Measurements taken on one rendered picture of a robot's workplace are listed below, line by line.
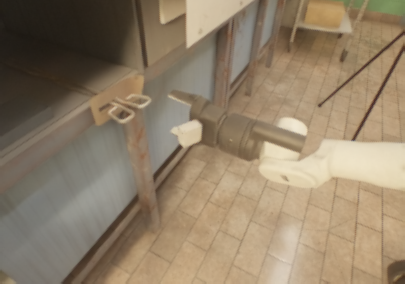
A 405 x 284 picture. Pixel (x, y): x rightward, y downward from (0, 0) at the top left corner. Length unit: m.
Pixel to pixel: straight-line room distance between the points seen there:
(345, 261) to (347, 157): 1.05
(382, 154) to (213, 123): 0.29
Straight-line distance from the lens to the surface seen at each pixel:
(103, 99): 0.65
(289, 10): 3.84
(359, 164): 0.48
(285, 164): 0.50
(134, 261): 1.35
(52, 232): 0.89
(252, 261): 1.35
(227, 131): 0.52
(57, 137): 0.65
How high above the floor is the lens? 1.23
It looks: 41 degrees down
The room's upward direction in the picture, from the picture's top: 2 degrees clockwise
